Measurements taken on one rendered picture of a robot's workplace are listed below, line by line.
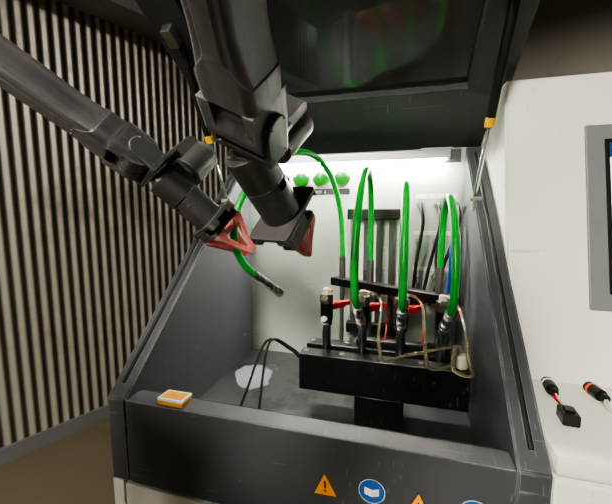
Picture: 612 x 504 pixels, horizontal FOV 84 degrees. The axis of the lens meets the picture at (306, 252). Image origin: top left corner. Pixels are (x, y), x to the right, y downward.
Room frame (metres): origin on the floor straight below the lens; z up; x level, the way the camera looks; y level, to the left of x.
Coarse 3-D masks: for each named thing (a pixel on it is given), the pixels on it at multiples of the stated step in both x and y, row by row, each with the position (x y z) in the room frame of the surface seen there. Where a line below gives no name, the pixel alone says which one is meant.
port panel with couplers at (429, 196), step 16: (416, 192) 0.95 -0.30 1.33; (432, 192) 0.94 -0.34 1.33; (448, 192) 0.93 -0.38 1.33; (416, 208) 0.95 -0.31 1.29; (432, 208) 0.94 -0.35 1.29; (416, 224) 0.95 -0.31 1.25; (432, 224) 0.94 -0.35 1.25; (448, 224) 0.93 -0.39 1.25; (416, 240) 0.93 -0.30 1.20; (432, 240) 0.94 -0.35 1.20; (448, 240) 0.93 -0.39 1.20; (432, 272) 0.94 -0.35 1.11; (432, 288) 0.94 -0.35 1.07
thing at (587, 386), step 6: (588, 384) 0.54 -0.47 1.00; (594, 384) 0.54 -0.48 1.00; (588, 390) 0.53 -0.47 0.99; (594, 390) 0.52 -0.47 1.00; (600, 390) 0.52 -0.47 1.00; (594, 396) 0.52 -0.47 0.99; (600, 396) 0.51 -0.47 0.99; (606, 396) 0.51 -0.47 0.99; (606, 402) 0.51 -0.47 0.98; (606, 408) 0.49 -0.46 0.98
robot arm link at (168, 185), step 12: (168, 168) 0.59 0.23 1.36; (180, 168) 0.62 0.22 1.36; (156, 180) 0.57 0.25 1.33; (168, 180) 0.58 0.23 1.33; (180, 180) 0.59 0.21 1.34; (192, 180) 0.63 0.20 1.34; (156, 192) 0.58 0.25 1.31; (168, 192) 0.58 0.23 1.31; (180, 192) 0.58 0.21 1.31; (168, 204) 0.59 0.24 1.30
